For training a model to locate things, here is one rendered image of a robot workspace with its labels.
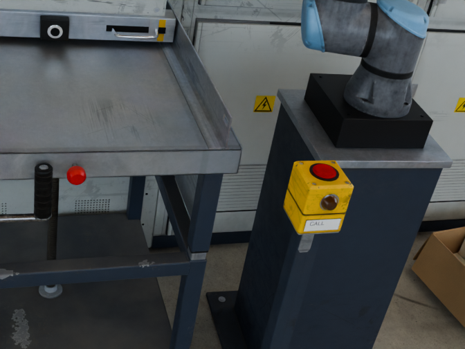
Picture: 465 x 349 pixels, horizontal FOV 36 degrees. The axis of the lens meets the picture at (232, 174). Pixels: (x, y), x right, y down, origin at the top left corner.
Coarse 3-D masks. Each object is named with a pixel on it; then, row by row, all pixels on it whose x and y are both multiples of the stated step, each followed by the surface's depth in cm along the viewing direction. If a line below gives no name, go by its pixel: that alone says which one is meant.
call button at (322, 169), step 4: (320, 164) 119; (324, 164) 119; (316, 168) 118; (320, 168) 118; (324, 168) 118; (328, 168) 118; (332, 168) 119; (316, 172) 117; (320, 172) 117; (324, 172) 117; (328, 172) 117; (332, 172) 117; (320, 176) 117; (324, 176) 117; (328, 176) 117; (332, 176) 117
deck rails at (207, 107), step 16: (176, 16) 165; (176, 32) 165; (176, 48) 165; (192, 48) 153; (176, 64) 159; (192, 64) 153; (176, 80) 153; (192, 80) 153; (208, 80) 142; (192, 96) 148; (208, 96) 143; (192, 112) 142; (208, 112) 143; (224, 112) 133; (208, 128) 138; (224, 128) 134; (208, 144) 133; (224, 144) 134
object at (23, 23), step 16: (0, 16) 151; (16, 16) 152; (32, 16) 153; (80, 16) 156; (96, 16) 157; (112, 16) 158; (128, 16) 160; (144, 16) 161; (160, 16) 163; (0, 32) 154; (16, 32) 155; (32, 32) 156; (80, 32) 159; (96, 32) 160; (128, 32) 162; (144, 32) 163; (160, 32) 164
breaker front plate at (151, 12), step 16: (0, 0) 151; (16, 0) 151; (32, 0) 152; (48, 0) 153; (64, 0) 154; (80, 0) 155; (96, 0) 156; (112, 0) 157; (128, 0) 158; (144, 0) 159; (160, 0) 160
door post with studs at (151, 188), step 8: (176, 0) 187; (176, 8) 188; (152, 176) 217; (152, 184) 219; (152, 192) 221; (152, 200) 223; (144, 208) 224; (152, 208) 225; (144, 216) 225; (152, 216) 226; (144, 224) 227; (152, 224) 228; (144, 232) 229
